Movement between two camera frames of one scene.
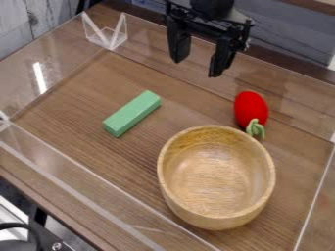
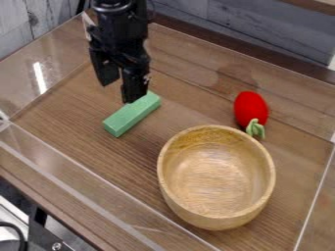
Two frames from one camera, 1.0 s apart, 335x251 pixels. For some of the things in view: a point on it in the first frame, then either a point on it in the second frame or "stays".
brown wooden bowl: (217, 174) stays
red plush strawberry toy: (251, 113) stays
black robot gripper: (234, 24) -> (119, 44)
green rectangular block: (134, 113) stays
